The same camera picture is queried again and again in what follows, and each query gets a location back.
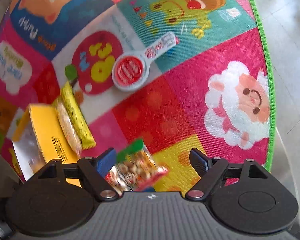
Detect red yellow biscuit bag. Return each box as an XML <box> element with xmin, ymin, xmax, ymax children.
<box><xmin>105</xmin><ymin>166</ymin><xmax>131</xmax><ymax>196</ymax></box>

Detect colourful cartoon play mat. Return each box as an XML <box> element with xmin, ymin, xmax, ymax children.
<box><xmin>0</xmin><ymin>0</ymin><xmax>275</xmax><ymax>192</ymax></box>

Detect white spoon-shaped jelly pack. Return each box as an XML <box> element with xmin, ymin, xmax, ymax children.
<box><xmin>111</xmin><ymin>31</ymin><xmax>179</xmax><ymax>92</ymax></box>

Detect yellow snack bar wrapper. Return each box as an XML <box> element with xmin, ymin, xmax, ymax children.
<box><xmin>61</xmin><ymin>81</ymin><xmax>97</xmax><ymax>150</ymax></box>

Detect yellow cardboard box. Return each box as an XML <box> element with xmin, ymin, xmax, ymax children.
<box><xmin>12</xmin><ymin>104</ymin><xmax>79</xmax><ymax>180</ymax></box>

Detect green pink mushroom biscuit bag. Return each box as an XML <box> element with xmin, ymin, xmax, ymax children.
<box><xmin>115</xmin><ymin>139</ymin><xmax>168</xmax><ymax>191</ymax></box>

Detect clear sesame snack bar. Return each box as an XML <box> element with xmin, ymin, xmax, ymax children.
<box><xmin>55</xmin><ymin>99</ymin><xmax>82</xmax><ymax>157</ymax></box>

